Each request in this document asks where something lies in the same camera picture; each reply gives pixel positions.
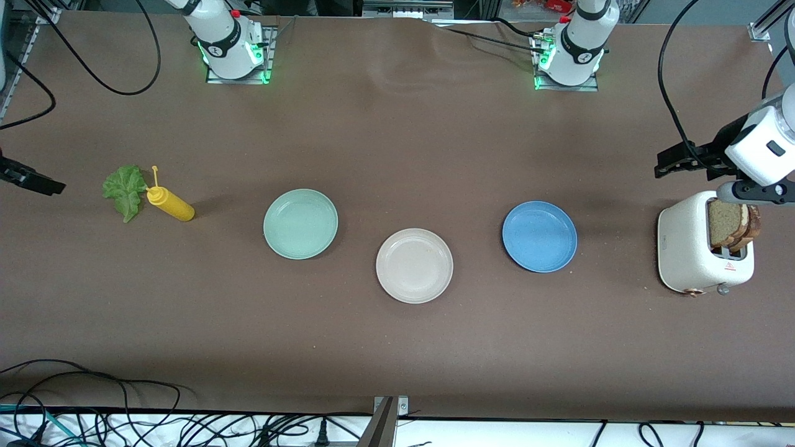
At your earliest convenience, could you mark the black base power cable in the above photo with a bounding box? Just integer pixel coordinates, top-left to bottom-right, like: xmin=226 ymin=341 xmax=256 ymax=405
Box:
xmin=494 ymin=17 xmax=544 ymax=43
xmin=429 ymin=25 xmax=541 ymax=55

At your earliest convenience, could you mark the pale green plate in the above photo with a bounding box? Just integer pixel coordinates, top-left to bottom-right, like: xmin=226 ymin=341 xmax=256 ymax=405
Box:
xmin=263 ymin=188 xmax=339 ymax=260

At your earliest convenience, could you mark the white two-slot toaster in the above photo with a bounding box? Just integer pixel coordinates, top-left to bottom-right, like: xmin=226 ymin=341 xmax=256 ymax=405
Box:
xmin=657 ymin=190 xmax=756 ymax=297

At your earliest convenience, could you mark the long looping black cable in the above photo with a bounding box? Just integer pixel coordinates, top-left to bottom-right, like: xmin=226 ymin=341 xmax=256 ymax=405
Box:
xmin=0 ymin=358 xmax=182 ymax=413

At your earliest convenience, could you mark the teal cable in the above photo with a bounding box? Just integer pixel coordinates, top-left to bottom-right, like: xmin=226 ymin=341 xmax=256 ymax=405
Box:
xmin=0 ymin=404 xmax=84 ymax=447

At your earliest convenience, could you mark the brown bread slice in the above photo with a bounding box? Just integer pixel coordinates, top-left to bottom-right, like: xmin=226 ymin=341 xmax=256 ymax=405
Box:
xmin=742 ymin=204 xmax=762 ymax=253
xmin=707 ymin=199 xmax=750 ymax=249

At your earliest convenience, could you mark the grey metal bracket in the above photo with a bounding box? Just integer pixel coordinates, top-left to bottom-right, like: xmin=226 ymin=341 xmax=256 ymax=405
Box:
xmin=357 ymin=395 xmax=411 ymax=447

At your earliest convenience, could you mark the green lettuce leaf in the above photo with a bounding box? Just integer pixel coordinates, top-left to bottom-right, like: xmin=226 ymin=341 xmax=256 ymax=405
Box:
xmin=102 ymin=164 xmax=150 ymax=224

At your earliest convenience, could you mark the blue plate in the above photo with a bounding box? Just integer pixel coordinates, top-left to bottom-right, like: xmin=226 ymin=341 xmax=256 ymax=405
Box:
xmin=502 ymin=200 xmax=578 ymax=274

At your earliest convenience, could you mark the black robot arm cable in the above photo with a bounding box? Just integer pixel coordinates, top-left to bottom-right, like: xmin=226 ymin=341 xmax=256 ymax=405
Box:
xmin=25 ymin=0 xmax=162 ymax=96
xmin=658 ymin=0 xmax=718 ymax=181
xmin=0 ymin=50 xmax=57 ymax=132
xmin=763 ymin=43 xmax=795 ymax=100

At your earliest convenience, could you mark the grey equipment box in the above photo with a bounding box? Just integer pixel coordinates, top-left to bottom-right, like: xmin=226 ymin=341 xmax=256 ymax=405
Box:
xmin=362 ymin=0 xmax=454 ymax=19

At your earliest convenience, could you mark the red orange snack package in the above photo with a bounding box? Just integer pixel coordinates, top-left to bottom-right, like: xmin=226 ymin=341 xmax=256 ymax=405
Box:
xmin=512 ymin=0 xmax=575 ymax=14

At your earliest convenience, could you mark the beige plate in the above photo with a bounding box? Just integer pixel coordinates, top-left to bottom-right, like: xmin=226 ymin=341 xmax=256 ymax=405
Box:
xmin=375 ymin=228 xmax=454 ymax=305

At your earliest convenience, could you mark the yellow mustard squeeze bottle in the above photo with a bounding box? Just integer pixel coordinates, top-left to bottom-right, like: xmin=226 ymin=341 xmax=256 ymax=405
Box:
xmin=145 ymin=165 xmax=196 ymax=222

